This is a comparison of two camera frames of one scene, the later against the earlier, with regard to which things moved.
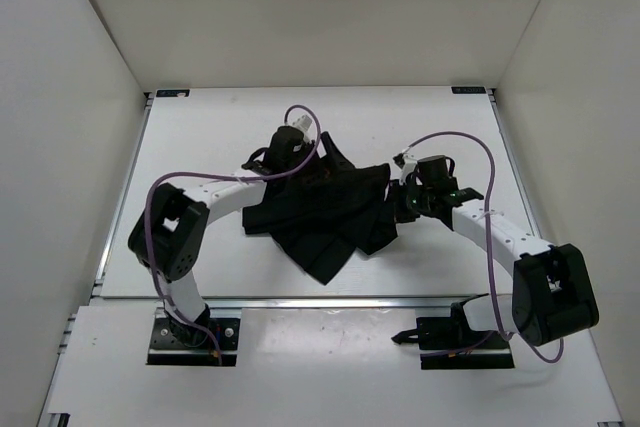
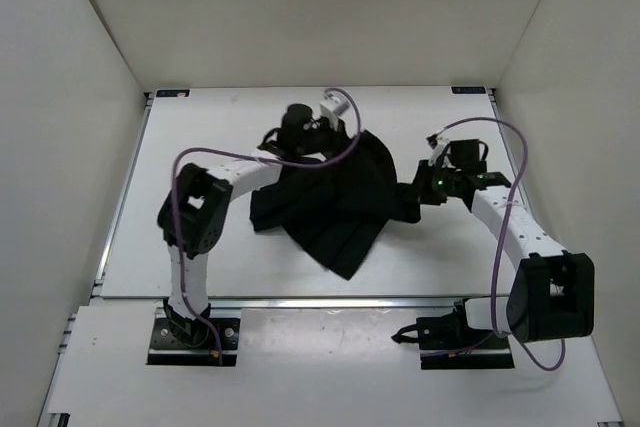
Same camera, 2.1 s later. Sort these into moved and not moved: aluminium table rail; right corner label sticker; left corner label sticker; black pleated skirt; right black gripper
Moved: black pleated skirt; right black gripper
Not moved: right corner label sticker; left corner label sticker; aluminium table rail
